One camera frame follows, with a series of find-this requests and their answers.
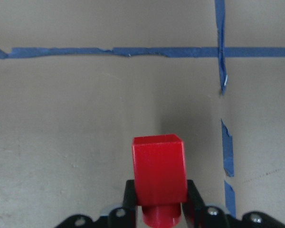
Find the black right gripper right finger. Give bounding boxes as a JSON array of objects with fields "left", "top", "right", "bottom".
[{"left": 182, "top": 180, "right": 205, "bottom": 228}]

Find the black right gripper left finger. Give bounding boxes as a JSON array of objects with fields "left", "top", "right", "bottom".
[{"left": 123, "top": 180, "right": 137, "bottom": 228}]

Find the red small block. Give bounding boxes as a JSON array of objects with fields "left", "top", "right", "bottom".
[{"left": 132, "top": 134, "right": 188, "bottom": 228}]

